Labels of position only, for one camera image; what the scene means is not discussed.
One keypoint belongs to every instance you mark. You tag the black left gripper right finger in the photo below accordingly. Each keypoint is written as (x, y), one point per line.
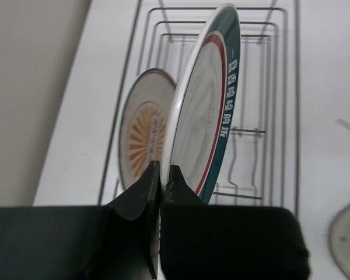
(230, 242)

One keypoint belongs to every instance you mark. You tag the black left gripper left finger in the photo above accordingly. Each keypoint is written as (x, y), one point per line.
(113, 241)

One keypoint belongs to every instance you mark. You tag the orange sunburst white plate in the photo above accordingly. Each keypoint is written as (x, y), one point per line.
(143, 123)

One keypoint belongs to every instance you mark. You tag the green red rimmed white plate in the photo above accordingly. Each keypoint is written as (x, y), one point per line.
(194, 146)

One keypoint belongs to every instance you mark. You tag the clear glass square plate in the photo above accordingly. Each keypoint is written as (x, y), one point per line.
(339, 240)

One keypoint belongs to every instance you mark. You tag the grey wire dish rack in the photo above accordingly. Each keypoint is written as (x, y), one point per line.
(262, 161)

